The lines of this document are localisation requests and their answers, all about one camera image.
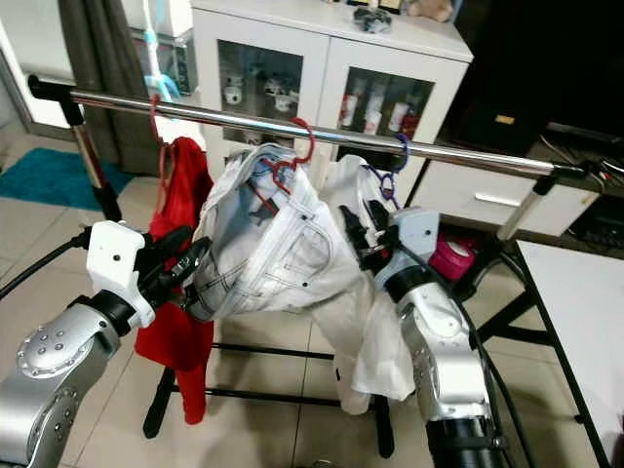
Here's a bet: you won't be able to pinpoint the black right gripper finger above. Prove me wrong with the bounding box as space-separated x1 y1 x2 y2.
338 203 376 271
364 197 395 246

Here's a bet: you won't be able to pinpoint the purple plastic hanger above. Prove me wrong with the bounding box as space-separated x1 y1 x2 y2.
361 132 410 206

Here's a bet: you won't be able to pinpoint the red plastic hanger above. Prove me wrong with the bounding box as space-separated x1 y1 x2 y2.
244 117 316 215

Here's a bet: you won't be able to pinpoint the thin red hanger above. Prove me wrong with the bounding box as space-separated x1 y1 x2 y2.
149 93 169 149

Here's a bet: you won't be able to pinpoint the plain red garment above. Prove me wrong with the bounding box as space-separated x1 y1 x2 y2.
135 136 215 425

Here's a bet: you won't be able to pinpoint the white denim jeans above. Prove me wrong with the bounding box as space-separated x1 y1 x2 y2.
183 144 357 323

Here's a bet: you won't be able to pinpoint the white t-shirt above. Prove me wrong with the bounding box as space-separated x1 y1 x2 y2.
312 156 415 415

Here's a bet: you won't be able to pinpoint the teal floor mat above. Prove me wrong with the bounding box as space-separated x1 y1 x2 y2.
0 146 113 211

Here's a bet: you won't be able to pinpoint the translucent tank with blue tube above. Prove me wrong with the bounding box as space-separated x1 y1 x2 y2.
139 0 198 98

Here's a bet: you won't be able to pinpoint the white glass-door cabinet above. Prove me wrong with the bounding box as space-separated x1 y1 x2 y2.
190 0 571 235

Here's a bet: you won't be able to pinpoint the grey curtain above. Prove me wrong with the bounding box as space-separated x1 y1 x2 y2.
58 0 157 176

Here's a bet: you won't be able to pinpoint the small black ornament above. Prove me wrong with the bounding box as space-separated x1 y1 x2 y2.
354 7 394 35

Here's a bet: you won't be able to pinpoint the brown plush toy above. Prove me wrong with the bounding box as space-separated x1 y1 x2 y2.
408 0 454 22

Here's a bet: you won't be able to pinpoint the black television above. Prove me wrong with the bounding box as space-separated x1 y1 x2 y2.
439 0 624 172

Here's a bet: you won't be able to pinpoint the glass sliding door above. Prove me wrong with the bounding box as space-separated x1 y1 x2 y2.
0 0 71 133

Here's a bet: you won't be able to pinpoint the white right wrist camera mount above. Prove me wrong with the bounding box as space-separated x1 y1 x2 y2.
390 207 443 284

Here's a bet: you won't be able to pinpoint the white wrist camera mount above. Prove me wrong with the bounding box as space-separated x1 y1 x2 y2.
86 221 157 328
390 207 443 284

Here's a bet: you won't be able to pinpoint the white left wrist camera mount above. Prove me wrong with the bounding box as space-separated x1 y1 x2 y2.
86 221 157 328

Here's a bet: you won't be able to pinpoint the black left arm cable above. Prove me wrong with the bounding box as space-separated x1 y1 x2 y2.
0 229 94 298

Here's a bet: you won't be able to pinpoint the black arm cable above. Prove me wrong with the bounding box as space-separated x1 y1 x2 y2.
448 283 537 468
0 229 94 298

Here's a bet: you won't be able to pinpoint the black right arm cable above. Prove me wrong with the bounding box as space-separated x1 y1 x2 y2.
448 283 537 468

